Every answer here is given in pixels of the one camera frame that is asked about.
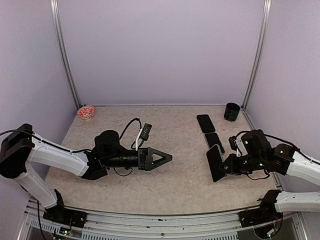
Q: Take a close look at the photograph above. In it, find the blue-edged smartphone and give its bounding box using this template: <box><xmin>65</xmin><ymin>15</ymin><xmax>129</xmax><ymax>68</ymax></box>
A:
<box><xmin>206</xmin><ymin>144</ymin><xmax>223</xmax><ymax>177</ymax></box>

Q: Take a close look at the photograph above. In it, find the dark green cup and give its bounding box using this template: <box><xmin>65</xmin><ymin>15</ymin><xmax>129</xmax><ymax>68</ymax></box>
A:
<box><xmin>223</xmin><ymin>102</ymin><xmax>241</xmax><ymax>122</ymax></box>

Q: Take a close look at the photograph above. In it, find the left aluminium frame post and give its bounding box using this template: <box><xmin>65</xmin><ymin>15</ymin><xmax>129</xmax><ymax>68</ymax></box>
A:
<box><xmin>50</xmin><ymin>0</ymin><xmax>82</xmax><ymax>109</ymax></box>

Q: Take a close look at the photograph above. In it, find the right aluminium frame post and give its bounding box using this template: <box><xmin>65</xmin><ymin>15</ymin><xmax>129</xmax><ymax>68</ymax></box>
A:
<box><xmin>242</xmin><ymin>0</ymin><xmax>272</xmax><ymax>111</ymax></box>

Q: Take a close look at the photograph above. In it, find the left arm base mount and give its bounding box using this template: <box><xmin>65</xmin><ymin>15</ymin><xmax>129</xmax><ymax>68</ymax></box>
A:
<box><xmin>43</xmin><ymin>189</ymin><xmax>88</xmax><ymax>229</ymax></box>

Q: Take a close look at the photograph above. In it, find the clear magsafe case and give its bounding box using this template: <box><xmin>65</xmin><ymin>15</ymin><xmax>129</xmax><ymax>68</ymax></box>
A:
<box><xmin>212</xmin><ymin>172</ymin><xmax>227</xmax><ymax>183</ymax></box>

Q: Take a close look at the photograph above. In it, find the teal-edged smartphone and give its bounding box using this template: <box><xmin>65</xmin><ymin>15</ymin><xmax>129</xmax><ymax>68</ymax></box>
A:
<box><xmin>204</xmin><ymin>132</ymin><xmax>225</xmax><ymax>155</ymax></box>

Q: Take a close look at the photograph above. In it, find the front aluminium rail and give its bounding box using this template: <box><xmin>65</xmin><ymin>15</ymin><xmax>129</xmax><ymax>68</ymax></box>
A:
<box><xmin>17</xmin><ymin>199</ymin><xmax>308</xmax><ymax>240</ymax></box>

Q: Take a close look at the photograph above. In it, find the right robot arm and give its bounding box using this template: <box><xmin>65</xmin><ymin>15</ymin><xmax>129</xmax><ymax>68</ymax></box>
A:
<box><xmin>218</xmin><ymin>129</ymin><xmax>320</xmax><ymax>222</ymax></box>

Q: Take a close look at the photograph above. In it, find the aluminium frame post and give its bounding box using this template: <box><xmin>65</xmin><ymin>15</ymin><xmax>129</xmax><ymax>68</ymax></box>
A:
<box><xmin>242</xmin><ymin>0</ymin><xmax>272</xmax><ymax>111</ymax></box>
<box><xmin>50</xmin><ymin>0</ymin><xmax>82</xmax><ymax>109</ymax></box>

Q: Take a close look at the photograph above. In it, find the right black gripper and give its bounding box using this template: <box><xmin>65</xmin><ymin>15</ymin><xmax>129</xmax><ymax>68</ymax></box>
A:
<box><xmin>219</xmin><ymin>153</ymin><xmax>266</xmax><ymax>175</ymax></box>

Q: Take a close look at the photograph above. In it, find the red white patterned bowl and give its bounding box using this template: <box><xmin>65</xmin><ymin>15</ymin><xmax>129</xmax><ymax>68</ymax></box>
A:
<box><xmin>77</xmin><ymin>105</ymin><xmax>95</xmax><ymax>121</ymax></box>

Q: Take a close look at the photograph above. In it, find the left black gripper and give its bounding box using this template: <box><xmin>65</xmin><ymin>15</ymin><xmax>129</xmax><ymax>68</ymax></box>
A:
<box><xmin>104</xmin><ymin>147</ymin><xmax>173</xmax><ymax>171</ymax></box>

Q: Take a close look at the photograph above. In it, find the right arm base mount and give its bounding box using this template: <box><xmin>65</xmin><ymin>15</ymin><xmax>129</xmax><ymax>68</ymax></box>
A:
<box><xmin>238</xmin><ymin>190</ymin><xmax>283</xmax><ymax>228</ymax></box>

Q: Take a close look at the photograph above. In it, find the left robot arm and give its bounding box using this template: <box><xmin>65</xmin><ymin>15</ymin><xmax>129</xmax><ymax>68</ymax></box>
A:
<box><xmin>0</xmin><ymin>123</ymin><xmax>173</xmax><ymax>223</ymax></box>

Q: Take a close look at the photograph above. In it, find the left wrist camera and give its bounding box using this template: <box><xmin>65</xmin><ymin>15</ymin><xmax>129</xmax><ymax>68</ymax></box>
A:
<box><xmin>134</xmin><ymin>123</ymin><xmax>152</xmax><ymax>151</ymax></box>

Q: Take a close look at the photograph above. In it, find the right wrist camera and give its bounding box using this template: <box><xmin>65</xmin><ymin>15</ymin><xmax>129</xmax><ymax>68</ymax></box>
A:
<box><xmin>228</xmin><ymin>136</ymin><xmax>244</xmax><ymax>157</ymax></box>

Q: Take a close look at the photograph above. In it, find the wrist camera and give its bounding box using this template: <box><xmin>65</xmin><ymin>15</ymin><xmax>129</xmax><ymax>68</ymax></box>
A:
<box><xmin>228</xmin><ymin>136</ymin><xmax>244</xmax><ymax>157</ymax></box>
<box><xmin>134</xmin><ymin>123</ymin><xmax>152</xmax><ymax>151</ymax></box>

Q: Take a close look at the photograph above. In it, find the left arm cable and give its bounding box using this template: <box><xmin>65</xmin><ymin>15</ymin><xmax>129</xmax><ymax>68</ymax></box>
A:
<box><xmin>119</xmin><ymin>117</ymin><xmax>142</xmax><ymax>140</ymax></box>

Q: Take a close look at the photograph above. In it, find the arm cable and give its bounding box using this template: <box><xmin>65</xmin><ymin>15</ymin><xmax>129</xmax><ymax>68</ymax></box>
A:
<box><xmin>119</xmin><ymin>117</ymin><xmax>142</xmax><ymax>140</ymax></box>
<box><xmin>264</xmin><ymin>133</ymin><xmax>320</xmax><ymax>166</ymax></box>

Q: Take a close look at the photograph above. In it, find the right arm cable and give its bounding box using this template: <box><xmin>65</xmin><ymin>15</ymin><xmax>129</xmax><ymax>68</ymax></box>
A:
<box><xmin>264</xmin><ymin>133</ymin><xmax>320</xmax><ymax>166</ymax></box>

